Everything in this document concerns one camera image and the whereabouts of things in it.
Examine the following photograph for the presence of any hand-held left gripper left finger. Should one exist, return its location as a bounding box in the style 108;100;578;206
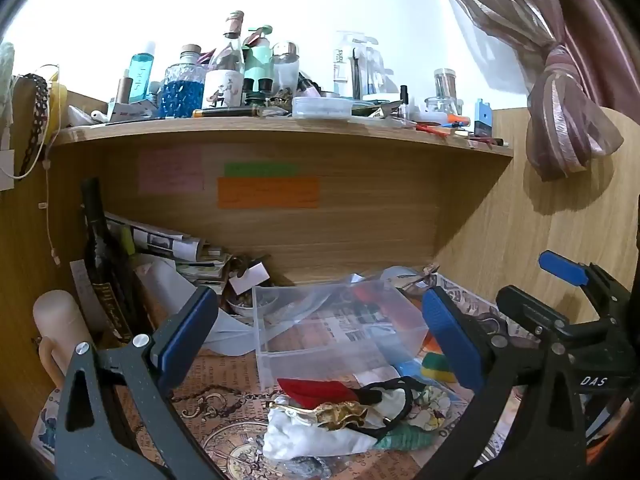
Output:
54;286;221;480

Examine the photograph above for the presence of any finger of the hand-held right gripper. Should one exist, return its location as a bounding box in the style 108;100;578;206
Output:
496;285;598;341
538;251;608;311

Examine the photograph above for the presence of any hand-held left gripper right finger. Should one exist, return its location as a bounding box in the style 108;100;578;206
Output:
415;285;587;480

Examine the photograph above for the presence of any black hair band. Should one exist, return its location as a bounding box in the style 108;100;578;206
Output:
352;376;427;433

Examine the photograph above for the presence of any clear plastic storage box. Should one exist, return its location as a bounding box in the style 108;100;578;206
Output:
251;280;431;392

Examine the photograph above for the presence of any gold scrunchie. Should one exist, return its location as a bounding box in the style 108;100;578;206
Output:
272;400;372;432

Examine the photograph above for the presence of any white cloth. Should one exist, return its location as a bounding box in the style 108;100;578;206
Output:
261;391;407;461

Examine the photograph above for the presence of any yellow green red sponge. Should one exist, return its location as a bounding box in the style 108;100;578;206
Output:
419;352;457;383

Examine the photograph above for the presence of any floral fabric piece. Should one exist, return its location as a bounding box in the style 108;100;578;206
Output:
397;384;453;432

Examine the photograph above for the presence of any stack of newspapers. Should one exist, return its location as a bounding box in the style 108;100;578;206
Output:
104;211;233;288

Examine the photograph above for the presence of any small white card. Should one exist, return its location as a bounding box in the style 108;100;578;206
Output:
228;263;270;295

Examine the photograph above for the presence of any printed map table cover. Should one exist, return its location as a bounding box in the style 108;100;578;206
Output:
30;272;531;480

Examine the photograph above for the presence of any dark wine bottle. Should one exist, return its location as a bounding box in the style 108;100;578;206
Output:
81;177;137;347

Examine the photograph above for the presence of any green scrunchie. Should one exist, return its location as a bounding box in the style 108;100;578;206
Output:
374;422;432;453

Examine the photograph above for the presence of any beige cylinder bottle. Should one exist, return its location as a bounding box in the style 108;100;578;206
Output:
32;289;97;392

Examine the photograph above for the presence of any orange sticky note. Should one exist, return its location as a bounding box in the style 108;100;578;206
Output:
216;177;321;210

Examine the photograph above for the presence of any pink sticky note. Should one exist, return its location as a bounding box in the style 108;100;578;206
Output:
138;148;205;195

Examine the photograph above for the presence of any small blue box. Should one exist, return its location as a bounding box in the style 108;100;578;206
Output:
473;98;494;139

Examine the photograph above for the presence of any green sticky note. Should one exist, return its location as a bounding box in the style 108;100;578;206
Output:
223;162;300;179

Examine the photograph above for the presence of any pink curtain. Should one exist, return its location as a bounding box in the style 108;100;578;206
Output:
429;0;640;182

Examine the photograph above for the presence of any wooden shelf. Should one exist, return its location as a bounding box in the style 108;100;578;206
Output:
0;87;640;461

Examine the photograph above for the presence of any glass jar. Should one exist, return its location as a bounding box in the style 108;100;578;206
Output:
432;68;459;113

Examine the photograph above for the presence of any glass bottle with blue beads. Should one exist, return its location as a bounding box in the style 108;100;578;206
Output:
158;44;207;120

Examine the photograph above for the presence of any flat clear plastic case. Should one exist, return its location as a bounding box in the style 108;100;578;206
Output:
291;96;354;120

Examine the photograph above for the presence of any tall blue liquid bottle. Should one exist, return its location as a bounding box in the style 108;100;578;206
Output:
128;41;156;106

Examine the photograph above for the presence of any clear labelled glass bottle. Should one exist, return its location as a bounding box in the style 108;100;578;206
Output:
202;10;246;109

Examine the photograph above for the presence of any mint green pump bottle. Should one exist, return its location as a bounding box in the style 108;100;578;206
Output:
243;25;275;93

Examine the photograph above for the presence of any clear jar with silver lid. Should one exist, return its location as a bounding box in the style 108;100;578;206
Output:
272;41;301;95

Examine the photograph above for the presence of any clear pump bottle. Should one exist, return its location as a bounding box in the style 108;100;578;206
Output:
332;30;370;99

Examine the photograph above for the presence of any white cable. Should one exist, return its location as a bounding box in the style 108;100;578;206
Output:
10;63;63;264

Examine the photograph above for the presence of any patterned woven strap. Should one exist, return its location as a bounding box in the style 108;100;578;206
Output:
14;73;51;179

